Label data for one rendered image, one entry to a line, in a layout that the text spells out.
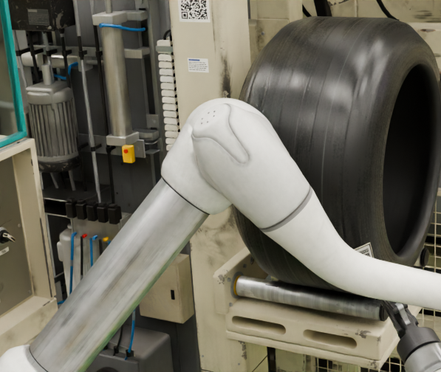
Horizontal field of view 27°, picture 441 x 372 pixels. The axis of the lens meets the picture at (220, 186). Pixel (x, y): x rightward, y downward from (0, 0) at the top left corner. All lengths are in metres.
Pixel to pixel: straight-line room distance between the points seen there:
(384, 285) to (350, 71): 0.48
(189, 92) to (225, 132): 0.73
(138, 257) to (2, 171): 0.57
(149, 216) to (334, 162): 0.39
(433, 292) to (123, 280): 0.49
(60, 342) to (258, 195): 0.44
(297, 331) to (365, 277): 0.60
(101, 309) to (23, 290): 0.59
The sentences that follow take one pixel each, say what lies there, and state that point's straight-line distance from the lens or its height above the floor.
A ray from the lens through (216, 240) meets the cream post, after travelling 2.12.
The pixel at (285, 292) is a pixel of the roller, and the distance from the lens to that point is 1.99.
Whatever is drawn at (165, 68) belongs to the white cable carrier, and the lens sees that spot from 2.06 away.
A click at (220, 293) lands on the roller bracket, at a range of 2.02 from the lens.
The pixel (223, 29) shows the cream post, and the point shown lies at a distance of 1.96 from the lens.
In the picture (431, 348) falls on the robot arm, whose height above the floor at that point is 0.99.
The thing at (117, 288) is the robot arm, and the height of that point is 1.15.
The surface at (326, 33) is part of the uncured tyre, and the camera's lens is 1.85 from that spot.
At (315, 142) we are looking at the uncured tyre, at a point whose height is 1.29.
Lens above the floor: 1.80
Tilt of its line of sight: 20 degrees down
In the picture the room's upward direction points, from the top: 4 degrees counter-clockwise
